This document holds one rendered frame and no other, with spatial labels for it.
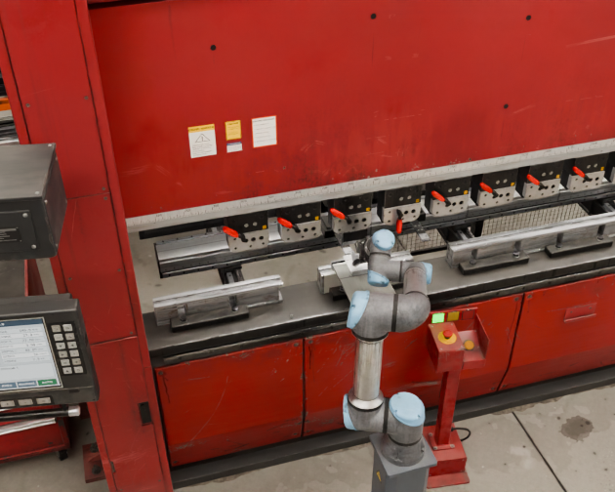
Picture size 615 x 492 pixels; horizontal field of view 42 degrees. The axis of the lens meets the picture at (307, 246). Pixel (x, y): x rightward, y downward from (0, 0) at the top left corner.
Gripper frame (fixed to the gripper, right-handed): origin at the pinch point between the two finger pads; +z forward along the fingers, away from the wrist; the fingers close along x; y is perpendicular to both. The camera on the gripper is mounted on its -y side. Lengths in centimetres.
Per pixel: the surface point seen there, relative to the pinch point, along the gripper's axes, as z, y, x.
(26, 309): -79, -7, 114
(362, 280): 0.3, -6.1, 1.2
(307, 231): -10.2, 14.5, 20.5
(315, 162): -32, 34, 17
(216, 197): -26, 29, 54
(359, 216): -12.6, 16.4, 0.2
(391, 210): -12.6, 16.4, -12.7
